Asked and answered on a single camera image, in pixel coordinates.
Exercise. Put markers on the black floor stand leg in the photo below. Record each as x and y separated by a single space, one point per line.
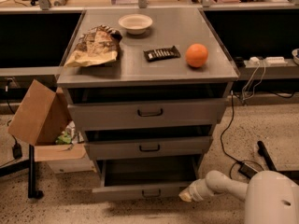
264 153

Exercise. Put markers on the black table leg left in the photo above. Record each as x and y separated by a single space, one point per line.
33 192

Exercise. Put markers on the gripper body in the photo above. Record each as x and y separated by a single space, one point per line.
196 189

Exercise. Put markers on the brown cardboard box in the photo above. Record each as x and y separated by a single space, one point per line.
42 120

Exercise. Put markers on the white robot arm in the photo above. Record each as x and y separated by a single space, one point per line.
270 197

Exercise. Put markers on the white power strip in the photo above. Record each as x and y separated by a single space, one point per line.
267 62

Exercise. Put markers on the small black plug adapter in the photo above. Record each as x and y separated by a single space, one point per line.
16 150

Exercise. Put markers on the grey top drawer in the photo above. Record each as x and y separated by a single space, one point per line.
149 114

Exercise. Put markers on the dark snack bar wrapper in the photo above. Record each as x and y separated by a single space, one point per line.
153 55

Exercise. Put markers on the white bowl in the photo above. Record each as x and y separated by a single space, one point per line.
135 24

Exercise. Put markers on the grey bottom drawer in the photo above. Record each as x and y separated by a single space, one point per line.
145 178

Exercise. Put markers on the orange fruit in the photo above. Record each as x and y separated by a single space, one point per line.
196 55

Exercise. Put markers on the grey middle drawer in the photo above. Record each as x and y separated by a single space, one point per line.
143 148

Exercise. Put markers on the grey metal drawer cabinet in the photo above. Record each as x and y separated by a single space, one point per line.
133 79

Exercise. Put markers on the grey drawer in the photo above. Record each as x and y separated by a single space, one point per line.
149 114
145 178
143 148

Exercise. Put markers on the black power adapter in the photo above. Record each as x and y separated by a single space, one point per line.
247 171

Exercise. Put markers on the crumpled chip bag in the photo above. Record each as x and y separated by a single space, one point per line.
98 45

